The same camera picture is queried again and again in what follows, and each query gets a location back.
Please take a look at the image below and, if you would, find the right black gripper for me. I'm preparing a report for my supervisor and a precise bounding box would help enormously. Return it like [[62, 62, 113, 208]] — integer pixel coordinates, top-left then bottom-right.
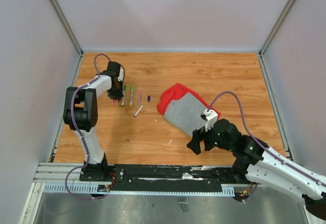
[[187, 118, 234, 154]]

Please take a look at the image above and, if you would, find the orange white pen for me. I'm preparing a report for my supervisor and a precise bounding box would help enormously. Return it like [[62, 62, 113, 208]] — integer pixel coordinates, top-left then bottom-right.
[[121, 91, 126, 107]]

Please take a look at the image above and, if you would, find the white marker green end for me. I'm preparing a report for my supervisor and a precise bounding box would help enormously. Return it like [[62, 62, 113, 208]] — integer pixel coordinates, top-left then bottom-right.
[[129, 90, 134, 107]]

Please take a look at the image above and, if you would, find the purple pen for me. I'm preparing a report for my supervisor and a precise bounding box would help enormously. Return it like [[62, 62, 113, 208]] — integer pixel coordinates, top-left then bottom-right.
[[138, 88, 142, 106]]

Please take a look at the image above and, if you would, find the white marker blue end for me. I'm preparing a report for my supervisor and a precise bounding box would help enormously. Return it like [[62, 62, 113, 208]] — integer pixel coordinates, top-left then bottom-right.
[[134, 104, 144, 117]]

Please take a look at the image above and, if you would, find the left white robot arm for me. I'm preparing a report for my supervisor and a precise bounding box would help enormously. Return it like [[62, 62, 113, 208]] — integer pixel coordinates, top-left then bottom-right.
[[63, 61, 125, 181]]

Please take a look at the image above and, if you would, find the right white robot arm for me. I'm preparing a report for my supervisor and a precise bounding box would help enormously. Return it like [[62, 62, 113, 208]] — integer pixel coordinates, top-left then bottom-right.
[[187, 119, 325, 220]]

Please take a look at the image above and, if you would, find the red and grey cloth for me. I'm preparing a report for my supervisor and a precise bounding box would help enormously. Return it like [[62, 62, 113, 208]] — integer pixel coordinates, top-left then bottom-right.
[[157, 83, 209, 136]]

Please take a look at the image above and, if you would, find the white slotted cable duct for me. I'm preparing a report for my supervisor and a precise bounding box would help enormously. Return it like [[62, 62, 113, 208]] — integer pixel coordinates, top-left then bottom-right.
[[43, 183, 236, 197]]

